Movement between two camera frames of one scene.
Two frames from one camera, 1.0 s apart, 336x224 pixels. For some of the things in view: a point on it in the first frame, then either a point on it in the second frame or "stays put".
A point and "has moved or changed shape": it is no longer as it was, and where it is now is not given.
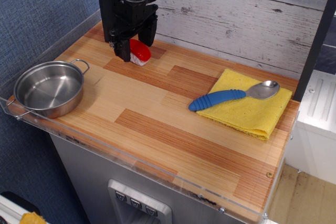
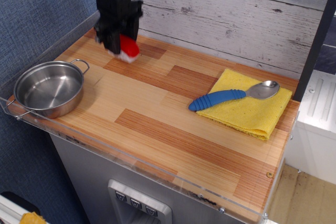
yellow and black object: [32, 218] stays put
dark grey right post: [317, 44] stays put
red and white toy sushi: [139, 54] has moved or changed shape
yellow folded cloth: [255, 117] stays put
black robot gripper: [129, 16] -> [115, 7]
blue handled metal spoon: [260, 90] stays put
